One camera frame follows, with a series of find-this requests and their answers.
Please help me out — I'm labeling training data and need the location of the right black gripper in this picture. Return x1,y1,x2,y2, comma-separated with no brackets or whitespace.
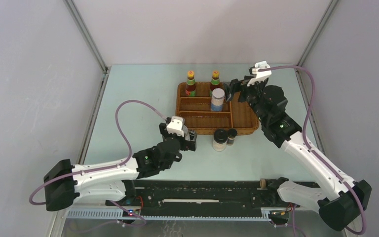
222,76,267,124

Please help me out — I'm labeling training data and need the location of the yellow-cap sauce bottle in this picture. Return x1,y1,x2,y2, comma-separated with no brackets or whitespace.
185,71,196,97
210,71,220,96

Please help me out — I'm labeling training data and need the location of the silver-lid salt jar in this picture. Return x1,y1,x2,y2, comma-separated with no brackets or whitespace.
210,88,225,112

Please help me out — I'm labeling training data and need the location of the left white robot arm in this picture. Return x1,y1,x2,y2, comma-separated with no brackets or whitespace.
43,122,197,211

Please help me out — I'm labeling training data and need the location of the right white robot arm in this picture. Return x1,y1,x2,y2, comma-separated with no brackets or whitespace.
224,76,372,231

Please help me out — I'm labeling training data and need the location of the black-lid white spice jar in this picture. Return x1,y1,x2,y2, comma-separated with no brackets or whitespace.
212,129,227,152

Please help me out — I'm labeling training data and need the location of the brown wicker divided basket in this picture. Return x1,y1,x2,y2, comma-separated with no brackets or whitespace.
175,82,260,136

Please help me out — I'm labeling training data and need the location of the small black pepper jar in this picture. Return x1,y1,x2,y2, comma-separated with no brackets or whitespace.
227,128,238,146

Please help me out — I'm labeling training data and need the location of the small wooden cork knob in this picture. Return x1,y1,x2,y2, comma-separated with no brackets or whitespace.
260,178,267,189

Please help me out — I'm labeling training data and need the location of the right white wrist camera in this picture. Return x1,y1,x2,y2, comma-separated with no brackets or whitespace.
247,61,272,86

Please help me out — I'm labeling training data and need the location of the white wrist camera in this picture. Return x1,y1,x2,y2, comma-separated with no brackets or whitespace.
166,116,185,137
247,61,272,86

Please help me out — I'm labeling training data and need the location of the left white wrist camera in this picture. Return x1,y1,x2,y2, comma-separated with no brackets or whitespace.
166,116,185,137

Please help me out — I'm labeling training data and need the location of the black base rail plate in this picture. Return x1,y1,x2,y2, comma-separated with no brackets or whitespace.
117,180,290,219

